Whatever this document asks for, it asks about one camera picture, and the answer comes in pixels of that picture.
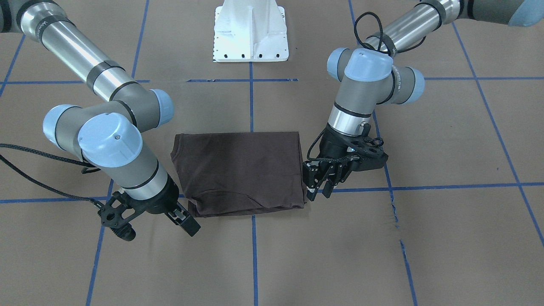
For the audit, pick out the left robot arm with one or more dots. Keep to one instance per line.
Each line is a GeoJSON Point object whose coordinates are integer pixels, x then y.
{"type": "Point", "coordinates": [368, 78]}

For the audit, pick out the dark brown t-shirt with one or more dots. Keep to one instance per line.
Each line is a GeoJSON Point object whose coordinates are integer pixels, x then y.
{"type": "Point", "coordinates": [233, 174]}

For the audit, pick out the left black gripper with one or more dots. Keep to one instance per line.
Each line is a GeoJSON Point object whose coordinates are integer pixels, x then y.
{"type": "Point", "coordinates": [331, 145]}

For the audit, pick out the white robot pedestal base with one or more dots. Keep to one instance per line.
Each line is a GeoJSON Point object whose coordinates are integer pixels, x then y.
{"type": "Point", "coordinates": [250, 31]}

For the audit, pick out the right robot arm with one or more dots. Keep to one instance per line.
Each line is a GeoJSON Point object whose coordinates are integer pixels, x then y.
{"type": "Point", "coordinates": [107, 136]}

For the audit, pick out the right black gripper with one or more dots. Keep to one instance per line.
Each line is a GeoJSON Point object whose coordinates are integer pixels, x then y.
{"type": "Point", "coordinates": [162, 198]}

